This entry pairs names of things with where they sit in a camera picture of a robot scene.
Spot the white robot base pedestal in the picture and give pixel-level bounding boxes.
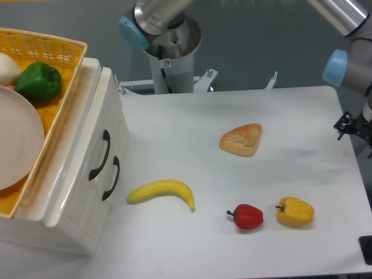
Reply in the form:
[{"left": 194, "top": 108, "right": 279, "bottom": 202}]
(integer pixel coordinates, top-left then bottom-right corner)
[{"left": 145, "top": 15, "right": 201, "bottom": 94}]

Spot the white drawer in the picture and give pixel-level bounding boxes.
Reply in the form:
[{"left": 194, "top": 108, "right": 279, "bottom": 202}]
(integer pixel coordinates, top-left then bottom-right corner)
[{"left": 45, "top": 67, "right": 129, "bottom": 255}]

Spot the black drawer handle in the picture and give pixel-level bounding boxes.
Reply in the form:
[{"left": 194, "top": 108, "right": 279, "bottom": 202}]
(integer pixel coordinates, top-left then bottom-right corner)
[
  {"left": 102, "top": 155, "right": 120, "bottom": 201},
  {"left": 88, "top": 129, "right": 112, "bottom": 181}
]

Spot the yellow banana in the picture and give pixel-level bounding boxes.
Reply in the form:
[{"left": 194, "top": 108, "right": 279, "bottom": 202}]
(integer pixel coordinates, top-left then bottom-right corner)
[{"left": 126, "top": 179, "right": 195, "bottom": 212}]

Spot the black object at table edge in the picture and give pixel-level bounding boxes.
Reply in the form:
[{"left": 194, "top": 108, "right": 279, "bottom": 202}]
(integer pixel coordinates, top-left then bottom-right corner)
[{"left": 359, "top": 235, "right": 372, "bottom": 266}]

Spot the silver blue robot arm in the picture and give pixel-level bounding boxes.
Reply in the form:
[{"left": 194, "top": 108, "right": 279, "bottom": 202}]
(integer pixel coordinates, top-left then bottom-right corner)
[{"left": 118, "top": 1, "right": 371, "bottom": 145}]

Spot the white drawer cabinet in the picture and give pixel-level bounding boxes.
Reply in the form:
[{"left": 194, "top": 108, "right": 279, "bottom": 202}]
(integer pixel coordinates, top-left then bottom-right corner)
[{"left": 1, "top": 58, "right": 124, "bottom": 249}]

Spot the white round vegetable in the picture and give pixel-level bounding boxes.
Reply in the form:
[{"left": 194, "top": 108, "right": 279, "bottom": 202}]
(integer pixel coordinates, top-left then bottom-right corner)
[{"left": 0, "top": 53, "right": 22, "bottom": 86}]

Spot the green bell pepper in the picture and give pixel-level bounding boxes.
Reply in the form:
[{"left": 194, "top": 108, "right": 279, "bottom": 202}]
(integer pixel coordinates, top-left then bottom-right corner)
[{"left": 15, "top": 62, "right": 62, "bottom": 103}]

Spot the yellow woven basket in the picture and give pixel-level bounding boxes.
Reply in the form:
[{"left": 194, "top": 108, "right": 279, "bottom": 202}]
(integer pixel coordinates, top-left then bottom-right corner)
[{"left": 1, "top": 28, "right": 87, "bottom": 219}]

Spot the triangular bread pastry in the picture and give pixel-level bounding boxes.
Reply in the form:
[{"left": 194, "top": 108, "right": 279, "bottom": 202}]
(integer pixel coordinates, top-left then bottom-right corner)
[{"left": 219, "top": 123, "right": 263, "bottom": 157}]

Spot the pink plate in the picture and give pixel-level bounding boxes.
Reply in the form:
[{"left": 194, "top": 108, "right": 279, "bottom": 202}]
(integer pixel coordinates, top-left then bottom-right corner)
[{"left": 1, "top": 87, "right": 44, "bottom": 189}]

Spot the yellow bell pepper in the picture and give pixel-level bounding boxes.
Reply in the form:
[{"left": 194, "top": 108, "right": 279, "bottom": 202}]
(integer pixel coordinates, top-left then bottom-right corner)
[{"left": 276, "top": 196, "right": 314, "bottom": 227}]

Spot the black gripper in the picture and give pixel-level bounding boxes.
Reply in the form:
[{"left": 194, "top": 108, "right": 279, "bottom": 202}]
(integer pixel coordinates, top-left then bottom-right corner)
[{"left": 333, "top": 111, "right": 371, "bottom": 149}]

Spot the red bell pepper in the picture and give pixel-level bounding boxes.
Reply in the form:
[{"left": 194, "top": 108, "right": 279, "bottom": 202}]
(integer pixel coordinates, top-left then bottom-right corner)
[{"left": 226, "top": 204, "right": 264, "bottom": 230}]

